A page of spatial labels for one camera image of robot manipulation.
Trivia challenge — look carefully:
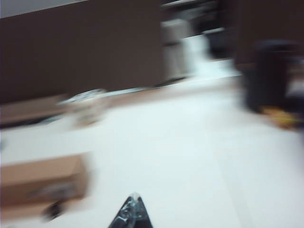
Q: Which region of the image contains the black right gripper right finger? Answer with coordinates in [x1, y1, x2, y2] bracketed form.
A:
[133, 194, 154, 228]

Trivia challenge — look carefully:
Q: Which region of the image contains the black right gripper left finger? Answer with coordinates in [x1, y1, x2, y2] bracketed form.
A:
[108, 192, 138, 228]

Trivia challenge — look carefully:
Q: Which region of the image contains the wide grey desk partition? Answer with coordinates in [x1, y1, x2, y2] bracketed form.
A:
[0, 0, 166, 105]

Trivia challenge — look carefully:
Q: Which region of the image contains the brown cardboard box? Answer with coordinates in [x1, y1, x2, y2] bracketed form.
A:
[0, 153, 90, 208]

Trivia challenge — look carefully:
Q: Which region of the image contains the narrow grey desk partition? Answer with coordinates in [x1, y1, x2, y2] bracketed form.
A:
[227, 0, 304, 66]

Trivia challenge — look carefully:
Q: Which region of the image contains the dark grey watering can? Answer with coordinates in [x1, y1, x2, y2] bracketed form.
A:
[241, 39, 300, 114]

